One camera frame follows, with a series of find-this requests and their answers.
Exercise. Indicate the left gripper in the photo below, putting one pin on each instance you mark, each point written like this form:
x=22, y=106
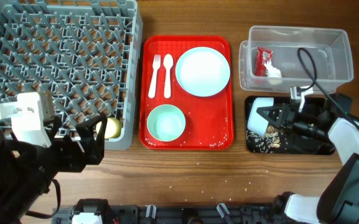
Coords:
x=77, y=161

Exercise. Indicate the light blue bowl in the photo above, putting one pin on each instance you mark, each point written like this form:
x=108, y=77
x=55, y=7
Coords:
x=256, y=123

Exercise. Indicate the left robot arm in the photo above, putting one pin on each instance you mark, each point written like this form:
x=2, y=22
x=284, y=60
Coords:
x=28, y=170

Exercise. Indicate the white plastic fork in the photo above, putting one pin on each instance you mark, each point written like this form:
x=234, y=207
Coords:
x=156, y=66

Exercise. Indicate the grey dishwasher rack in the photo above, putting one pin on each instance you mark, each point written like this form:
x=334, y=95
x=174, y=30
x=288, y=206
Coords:
x=84, y=52

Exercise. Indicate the white napkin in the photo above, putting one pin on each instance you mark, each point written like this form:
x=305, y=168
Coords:
x=273, y=74

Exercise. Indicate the food scraps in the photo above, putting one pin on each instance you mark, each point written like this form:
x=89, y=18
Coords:
x=268, y=143

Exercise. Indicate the large light blue plate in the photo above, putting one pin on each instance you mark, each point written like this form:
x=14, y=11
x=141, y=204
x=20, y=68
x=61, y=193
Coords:
x=202, y=71

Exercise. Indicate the red plastic tray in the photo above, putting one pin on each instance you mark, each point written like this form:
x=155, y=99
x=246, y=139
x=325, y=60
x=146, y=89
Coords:
x=209, y=120

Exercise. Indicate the red ketchup packet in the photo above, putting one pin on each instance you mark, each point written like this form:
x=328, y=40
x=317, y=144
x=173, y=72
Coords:
x=263, y=56

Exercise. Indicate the yellow plastic cup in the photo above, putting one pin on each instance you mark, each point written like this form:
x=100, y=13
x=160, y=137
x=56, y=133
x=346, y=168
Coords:
x=113, y=128

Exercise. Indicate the green bowl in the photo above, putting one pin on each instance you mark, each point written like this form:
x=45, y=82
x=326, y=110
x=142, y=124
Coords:
x=166, y=123

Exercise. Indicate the white plastic spoon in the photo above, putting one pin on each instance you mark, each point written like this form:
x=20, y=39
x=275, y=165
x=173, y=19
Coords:
x=167, y=63

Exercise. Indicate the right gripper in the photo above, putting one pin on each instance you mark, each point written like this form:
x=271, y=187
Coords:
x=283, y=118

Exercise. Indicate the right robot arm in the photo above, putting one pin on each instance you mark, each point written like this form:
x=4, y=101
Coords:
x=339, y=202

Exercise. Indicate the clear plastic bin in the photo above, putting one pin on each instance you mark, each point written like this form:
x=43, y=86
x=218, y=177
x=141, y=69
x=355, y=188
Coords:
x=329, y=48

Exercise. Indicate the black waste tray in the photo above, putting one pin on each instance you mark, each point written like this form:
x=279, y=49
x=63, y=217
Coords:
x=293, y=143

